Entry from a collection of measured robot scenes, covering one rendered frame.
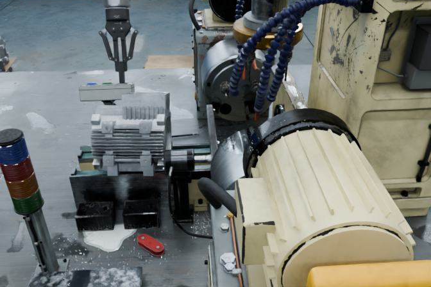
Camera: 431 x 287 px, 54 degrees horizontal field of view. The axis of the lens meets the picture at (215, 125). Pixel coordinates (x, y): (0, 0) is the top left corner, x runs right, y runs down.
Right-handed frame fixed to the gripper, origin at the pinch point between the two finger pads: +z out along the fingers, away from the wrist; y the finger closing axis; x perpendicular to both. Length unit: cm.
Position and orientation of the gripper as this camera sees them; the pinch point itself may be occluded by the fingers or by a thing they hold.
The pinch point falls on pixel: (121, 72)
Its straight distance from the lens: 143.4
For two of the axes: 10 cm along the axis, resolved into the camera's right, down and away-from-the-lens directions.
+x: -0.6, -1.7, 9.8
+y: 10.0, -0.4, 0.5
